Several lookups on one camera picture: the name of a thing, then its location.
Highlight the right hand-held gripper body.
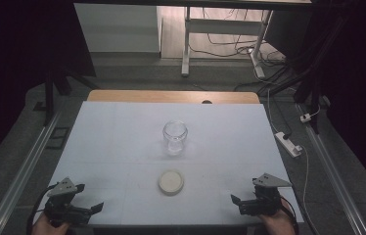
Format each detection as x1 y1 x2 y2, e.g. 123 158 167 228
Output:
239 172 293 217

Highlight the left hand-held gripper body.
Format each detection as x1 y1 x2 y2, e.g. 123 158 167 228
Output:
43 176 93 227

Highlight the beige round jar lid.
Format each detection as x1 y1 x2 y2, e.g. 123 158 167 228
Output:
158 168 185 197

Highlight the clear glass jar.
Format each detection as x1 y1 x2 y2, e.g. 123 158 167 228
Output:
161 119 189 157

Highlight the person's left hand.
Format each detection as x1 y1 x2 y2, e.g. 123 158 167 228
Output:
31 212 71 235

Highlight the person's right hand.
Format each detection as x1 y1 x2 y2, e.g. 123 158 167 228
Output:
258 198 297 235

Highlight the white power strip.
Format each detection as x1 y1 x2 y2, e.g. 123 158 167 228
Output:
274 131 303 159

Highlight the white table sheet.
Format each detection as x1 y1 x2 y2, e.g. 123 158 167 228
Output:
42 100 304 227

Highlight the black metal stand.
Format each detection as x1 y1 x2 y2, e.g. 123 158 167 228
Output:
292 16 348 135
32 63 101 127

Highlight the wooden table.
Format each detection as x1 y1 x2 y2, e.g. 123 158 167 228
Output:
86 89 261 105

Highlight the black curtain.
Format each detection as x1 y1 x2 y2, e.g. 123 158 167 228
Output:
264 0 366 204
0 0 97 179

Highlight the white-legged desk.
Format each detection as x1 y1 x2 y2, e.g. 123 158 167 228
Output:
72 0 313 79

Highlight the white partition panel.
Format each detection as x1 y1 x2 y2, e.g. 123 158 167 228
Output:
73 3 161 54

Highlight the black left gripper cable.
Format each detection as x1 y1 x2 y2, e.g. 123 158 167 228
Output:
25 183 58 235

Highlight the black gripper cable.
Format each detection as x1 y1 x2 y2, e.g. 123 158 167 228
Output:
278 195 300 234
25 183 58 235

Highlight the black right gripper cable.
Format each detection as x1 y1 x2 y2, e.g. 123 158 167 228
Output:
278 195 300 234

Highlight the aluminium floor rail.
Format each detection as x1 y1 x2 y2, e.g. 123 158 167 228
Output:
0 109 64 235
296 103 366 235

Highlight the white power strip cable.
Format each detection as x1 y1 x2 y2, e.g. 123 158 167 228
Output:
297 145 311 210

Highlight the black rectangular floor frame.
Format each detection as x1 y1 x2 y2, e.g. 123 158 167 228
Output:
45 126 71 151

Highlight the tangle of floor cables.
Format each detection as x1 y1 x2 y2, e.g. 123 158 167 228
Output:
189 8 302 96

